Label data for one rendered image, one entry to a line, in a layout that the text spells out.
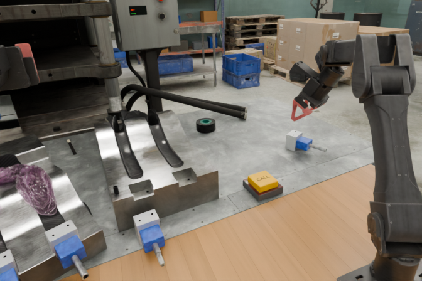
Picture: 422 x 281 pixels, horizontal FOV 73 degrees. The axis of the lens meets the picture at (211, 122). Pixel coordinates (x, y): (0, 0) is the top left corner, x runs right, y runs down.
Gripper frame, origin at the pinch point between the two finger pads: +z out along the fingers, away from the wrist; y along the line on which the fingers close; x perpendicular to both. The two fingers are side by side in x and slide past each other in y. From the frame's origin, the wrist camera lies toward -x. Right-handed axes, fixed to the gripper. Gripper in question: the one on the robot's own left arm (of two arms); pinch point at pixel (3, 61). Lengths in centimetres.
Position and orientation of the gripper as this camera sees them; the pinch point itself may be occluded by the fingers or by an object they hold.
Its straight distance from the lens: 64.4
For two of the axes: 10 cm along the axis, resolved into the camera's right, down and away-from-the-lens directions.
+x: 0.4, 9.2, 3.8
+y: -9.4, 1.7, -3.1
